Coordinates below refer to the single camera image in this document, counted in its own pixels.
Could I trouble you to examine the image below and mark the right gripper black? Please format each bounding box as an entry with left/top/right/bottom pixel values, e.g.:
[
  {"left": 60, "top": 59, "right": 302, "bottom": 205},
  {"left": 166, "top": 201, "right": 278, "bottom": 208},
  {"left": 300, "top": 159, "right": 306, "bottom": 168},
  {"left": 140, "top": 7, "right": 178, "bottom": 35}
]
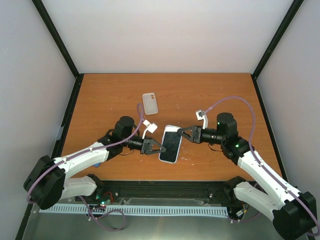
[{"left": 178, "top": 125, "right": 225, "bottom": 145}]

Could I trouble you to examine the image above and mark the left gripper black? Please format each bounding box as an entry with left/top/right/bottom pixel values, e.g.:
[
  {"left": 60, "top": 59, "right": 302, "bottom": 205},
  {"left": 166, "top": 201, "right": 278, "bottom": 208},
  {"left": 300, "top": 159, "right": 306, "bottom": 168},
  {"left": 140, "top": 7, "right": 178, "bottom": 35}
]
[{"left": 122, "top": 133, "right": 166, "bottom": 154}]

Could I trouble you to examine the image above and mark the black smartphone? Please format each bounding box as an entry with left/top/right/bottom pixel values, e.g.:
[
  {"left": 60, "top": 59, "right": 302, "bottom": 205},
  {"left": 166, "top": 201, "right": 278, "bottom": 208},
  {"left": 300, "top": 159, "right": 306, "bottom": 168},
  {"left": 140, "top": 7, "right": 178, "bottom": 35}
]
[{"left": 159, "top": 130, "right": 182, "bottom": 163}]

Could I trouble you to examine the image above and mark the light blue phone case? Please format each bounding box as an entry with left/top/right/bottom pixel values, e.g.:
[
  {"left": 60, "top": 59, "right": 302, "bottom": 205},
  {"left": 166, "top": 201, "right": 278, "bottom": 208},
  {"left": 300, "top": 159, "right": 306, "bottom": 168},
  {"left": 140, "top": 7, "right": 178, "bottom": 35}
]
[{"left": 158, "top": 124, "right": 183, "bottom": 164}]

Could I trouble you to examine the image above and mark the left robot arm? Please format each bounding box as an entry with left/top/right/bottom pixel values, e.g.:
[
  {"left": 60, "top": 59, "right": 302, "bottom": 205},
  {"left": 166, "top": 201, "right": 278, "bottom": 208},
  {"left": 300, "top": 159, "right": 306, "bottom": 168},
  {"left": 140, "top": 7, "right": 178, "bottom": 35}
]
[{"left": 23, "top": 116, "right": 166, "bottom": 210}]

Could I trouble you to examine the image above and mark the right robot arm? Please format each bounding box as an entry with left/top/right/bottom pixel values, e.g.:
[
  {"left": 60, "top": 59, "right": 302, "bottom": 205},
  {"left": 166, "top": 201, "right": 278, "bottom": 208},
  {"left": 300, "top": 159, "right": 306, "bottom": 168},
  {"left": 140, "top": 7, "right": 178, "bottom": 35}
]
[{"left": 178, "top": 110, "right": 317, "bottom": 240}]

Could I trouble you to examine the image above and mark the white phone case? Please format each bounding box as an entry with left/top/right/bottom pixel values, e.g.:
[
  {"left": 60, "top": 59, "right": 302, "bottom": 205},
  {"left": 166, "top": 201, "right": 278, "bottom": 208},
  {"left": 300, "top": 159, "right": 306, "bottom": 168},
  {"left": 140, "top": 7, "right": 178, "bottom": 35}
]
[{"left": 142, "top": 92, "right": 158, "bottom": 115}]

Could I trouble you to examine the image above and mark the green led circuit board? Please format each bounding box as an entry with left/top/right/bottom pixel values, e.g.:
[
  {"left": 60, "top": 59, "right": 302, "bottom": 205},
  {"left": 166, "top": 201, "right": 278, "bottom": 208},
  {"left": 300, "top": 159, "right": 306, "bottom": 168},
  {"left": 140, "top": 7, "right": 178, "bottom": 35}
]
[{"left": 99, "top": 199, "right": 113, "bottom": 208}]

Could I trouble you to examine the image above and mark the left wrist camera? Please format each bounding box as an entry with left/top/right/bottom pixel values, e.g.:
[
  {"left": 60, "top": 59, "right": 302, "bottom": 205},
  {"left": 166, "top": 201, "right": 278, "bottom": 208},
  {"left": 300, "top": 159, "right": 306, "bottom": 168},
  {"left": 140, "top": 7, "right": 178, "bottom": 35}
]
[{"left": 142, "top": 119, "right": 158, "bottom": 139}]

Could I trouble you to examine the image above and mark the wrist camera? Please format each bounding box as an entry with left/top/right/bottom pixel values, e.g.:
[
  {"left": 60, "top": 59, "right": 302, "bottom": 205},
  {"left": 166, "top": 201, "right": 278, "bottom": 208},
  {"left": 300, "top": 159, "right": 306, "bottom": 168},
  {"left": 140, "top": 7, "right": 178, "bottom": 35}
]
[
  {"left": 142, "top": 119, "right": 158, "bottom": 139},
  {"left": 195, "top": 110, "right": 209, "bottom": 129}
]

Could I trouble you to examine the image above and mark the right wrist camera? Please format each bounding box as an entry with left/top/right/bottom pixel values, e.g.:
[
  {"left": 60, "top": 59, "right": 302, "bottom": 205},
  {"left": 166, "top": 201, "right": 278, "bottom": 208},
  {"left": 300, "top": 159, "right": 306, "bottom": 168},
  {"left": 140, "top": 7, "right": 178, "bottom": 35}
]
[{"left": 195, "top": 110, "right": 209, "bottom": 129}]

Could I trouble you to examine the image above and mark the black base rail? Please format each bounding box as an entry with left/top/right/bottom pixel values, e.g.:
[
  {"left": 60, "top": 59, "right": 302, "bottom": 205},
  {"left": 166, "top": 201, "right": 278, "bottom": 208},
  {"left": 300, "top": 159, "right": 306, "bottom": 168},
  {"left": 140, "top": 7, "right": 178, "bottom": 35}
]
[{"left": 84, "top": 176, "right": 245, "bottom": 207}]

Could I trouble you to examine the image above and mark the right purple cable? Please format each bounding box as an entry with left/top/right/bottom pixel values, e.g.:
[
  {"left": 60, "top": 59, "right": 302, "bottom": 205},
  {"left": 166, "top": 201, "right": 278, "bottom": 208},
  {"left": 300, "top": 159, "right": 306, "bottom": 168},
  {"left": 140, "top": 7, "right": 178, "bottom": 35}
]
[{"left": 203, "top": 96, "right": 320, "bottom": 237}]

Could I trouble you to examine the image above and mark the light blue cable duct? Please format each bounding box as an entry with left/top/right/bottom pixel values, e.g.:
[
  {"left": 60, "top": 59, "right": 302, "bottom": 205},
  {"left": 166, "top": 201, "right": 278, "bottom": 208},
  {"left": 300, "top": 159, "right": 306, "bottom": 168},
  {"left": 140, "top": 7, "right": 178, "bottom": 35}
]
[{"left": 39, "top": 203, "right": 228, "bottom": 219}]

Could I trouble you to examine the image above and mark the black right frame post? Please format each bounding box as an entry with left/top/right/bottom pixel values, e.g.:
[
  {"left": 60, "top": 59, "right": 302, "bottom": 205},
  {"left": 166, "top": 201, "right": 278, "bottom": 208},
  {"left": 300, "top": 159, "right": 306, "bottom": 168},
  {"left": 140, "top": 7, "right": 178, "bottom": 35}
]
[{"left": 251, "top": 0, "right": 304, "bottom": 82}]

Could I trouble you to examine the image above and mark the black frame post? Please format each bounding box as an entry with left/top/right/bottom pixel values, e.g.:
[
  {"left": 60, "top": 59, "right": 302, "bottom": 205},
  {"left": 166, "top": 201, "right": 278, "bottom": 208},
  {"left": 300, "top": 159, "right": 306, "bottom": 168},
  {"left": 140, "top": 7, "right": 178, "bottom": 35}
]
[
  {"left": 251, "top": 0, "right": 304, "bottom": 82},
  {"left": 32, "top": 0, "right": 83, "bottom": 82}
]

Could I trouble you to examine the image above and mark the black left frame post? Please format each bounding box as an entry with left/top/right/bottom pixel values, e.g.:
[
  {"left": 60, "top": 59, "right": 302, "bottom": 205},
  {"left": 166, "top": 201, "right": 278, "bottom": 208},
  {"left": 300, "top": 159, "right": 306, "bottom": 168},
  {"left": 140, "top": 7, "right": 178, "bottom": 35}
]
[{"left": 32, "top": 0, "right": 83, "bottom": 82}]

